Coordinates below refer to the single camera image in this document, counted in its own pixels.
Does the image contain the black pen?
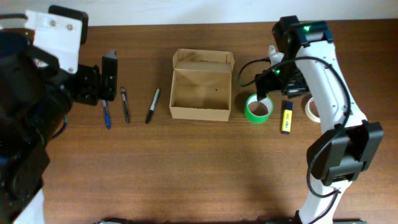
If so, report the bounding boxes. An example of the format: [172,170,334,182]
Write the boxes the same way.
[121,87,130,124]

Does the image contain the white tape roll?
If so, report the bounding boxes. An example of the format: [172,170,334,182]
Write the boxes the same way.
[305,96,320,123]

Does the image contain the blue pen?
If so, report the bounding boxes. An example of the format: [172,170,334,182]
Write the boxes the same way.
[102,100,111,129]

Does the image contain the yellow highlighter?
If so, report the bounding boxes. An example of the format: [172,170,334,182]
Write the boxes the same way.
[281,100,294,134]

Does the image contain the black marker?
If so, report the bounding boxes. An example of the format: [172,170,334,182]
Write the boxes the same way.
[145,88,161,124]

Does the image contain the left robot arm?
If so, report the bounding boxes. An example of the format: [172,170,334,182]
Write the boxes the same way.
[1,32,118,223]

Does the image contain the open cardboard box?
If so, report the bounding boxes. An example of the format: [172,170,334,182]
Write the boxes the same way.
[169,49,234,121]

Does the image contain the green tape roll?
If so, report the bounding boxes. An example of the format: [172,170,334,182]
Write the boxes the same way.
[244,94,274,124]

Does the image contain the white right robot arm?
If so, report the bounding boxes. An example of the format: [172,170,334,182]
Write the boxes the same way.
[254,16,384,223]

